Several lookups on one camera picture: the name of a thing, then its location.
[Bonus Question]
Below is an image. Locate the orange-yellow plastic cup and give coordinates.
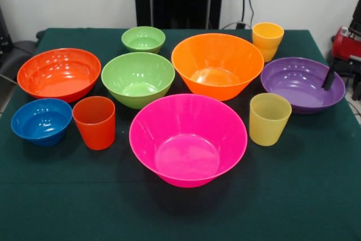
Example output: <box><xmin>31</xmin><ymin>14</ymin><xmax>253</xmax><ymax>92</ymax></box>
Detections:
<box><xmin>252</xmin><ymin>22</ymin><xmax>285</xmax><ymax>63</ymax></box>

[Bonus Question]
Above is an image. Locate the large green plastic bowl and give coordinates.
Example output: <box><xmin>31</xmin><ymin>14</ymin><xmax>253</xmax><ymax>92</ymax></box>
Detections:
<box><xmin>100</xmin><ymin>52</ymin><xmax>176</xmax><ymax>110</ymax></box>

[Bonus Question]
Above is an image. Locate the red plastic cup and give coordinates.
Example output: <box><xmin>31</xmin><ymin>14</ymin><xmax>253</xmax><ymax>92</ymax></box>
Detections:
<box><xmin>72</xmin><ymin>96</ymin><xmax>116</xmax><ymax>151</ymax></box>

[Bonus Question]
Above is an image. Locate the pale yellow plastic cup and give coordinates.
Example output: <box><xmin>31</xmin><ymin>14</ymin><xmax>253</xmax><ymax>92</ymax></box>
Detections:
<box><xmin>249</xmin><ymin>93</ymin><xmax>293</xmax><ymax>147</ymax></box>

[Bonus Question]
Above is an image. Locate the pink plastic bowl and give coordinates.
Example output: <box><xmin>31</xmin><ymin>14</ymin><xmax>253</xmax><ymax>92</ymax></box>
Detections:
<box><xmin>129</xmin><ymin>93</ymin><xmax>249</xmax><ymax>189</ymax></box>

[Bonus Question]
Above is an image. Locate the purple plastic bowl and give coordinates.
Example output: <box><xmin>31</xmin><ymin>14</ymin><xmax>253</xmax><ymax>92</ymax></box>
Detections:
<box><xmin>260</xmin><ymin>56</ymin><xmax>346</xmax><ymax>115</ymax></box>

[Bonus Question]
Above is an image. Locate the red plastic bowl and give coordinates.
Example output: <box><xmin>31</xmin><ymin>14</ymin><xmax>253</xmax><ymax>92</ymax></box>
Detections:
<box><xmin>16</xmin><ymin>47</ymin><xmax>102</xmax><ymax>104</ymax></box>

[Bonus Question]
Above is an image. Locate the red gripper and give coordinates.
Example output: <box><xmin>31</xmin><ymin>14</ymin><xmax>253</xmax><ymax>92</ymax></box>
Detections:
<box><xmin>322</xmin><ymin>26</ymin><xmax>361</xmax><ymax>91</ymax></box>

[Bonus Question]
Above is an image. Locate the small green plastic bowl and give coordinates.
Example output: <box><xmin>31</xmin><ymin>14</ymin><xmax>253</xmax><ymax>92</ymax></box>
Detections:
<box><xmin>121</xmin><ymin>25</ymin><xmax>166</xmax><ymax>54</ymax></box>

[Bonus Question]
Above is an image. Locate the dark green tablecloth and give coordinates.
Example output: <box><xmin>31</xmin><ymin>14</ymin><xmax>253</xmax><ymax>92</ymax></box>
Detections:
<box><xmin>0</xmin><ymin>28</ymin><xmax>361</xmax><ymax>241</ymax></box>

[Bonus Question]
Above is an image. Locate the black chair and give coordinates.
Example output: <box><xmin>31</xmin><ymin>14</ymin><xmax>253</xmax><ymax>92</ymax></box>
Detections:
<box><xmin>0</xmin><ymin>5</ymin><xmax>39</xmax><ymax>80</ymax></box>

